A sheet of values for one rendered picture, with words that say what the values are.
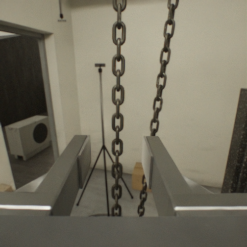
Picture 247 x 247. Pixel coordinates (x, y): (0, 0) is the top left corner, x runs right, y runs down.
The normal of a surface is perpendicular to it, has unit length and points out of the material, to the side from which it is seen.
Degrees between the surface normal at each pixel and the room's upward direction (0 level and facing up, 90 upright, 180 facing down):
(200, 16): 90
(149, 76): 90
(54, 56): 90
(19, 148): 90
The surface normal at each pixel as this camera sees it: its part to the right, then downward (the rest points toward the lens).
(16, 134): -0.29, 0.29
